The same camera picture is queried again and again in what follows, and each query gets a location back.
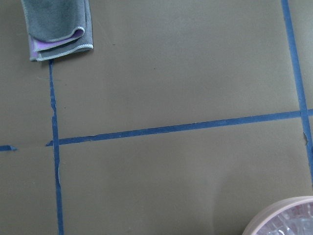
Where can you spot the grey purple folded cloth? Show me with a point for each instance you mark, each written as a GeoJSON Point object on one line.
{"type": "Point", "coordinates": [57, 28]}

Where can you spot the pink bowl of ice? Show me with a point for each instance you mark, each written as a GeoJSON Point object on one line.
{"type": "Point", "coordinates": [291, 216]}

